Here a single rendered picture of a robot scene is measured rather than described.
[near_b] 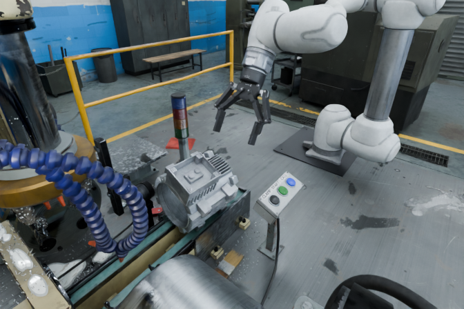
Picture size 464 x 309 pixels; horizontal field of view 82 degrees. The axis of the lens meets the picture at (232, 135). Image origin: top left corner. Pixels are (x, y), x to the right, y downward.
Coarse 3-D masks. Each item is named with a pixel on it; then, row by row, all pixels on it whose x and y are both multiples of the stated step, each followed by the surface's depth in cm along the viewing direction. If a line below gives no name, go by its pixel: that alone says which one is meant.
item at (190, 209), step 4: (204, 152) 92; (208, 152) 90; (212, 152) 91; (208, 156) 91; (212, 156) 91; (160, 176) 80; (164, 176) 79; (232, 176) 87; (236, 176) 87; (164, 180) 79; (232, 180) 86; (236, 180) 87; (232, 184) 87; (192, 204) 75; (188, 208) 74; (192, 208) 75; (188, 212) 75; (192, 212) 75; (180, 228) 83; (184, 232) 83
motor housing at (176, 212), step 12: (204, 156) 94; (216, 156) 90; (216, 168) 85; (228, 168) 87; (156, 180) 84; (228, 180) 87; (156, 192) 87; (168, 192) 89; (216, 192) 83; (168, 204) 89; (180, 204) 91; (216, 204) 83; (168, 216) 87; (180, 216) 88; (192, 216) 77; (192, 228) 78
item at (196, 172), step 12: (192, 156) 80; (168, 168) 75; (180, 168) 80; (192, 168) 81; (204, 168) 82; (168, 180) 77; (180, 180) 77; (192, 180) 76; (204, 180) 79; (216, 180) 79; (180, 192) 74; (192, 192) 72; (204, 192) 79
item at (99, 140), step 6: (96, 138) 69; (102, 138) 69; (96, 144) 69; (102, 144) 68; (96, 150) 69; (102, 150) 69; (108, 150) 70; (102, 156) 70; (108, 156) 71; (102, 162) 71; (108, 162) 71; (108, 192) 77; (114, 192) 76; (114, 198) 76; (120, 198) 78; (114, 204) 78; (120, 204) 79; (114, 210) 80; (120, 210) 79
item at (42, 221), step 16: (96, 192) 81; (0, 208) 66; (64, 208) 75; (16, 224) 66; (48, 224) 72; (64, 224) 76; (80, 224) 79; (32, 240) 70; (48, 240) 73; (64, 240) 77
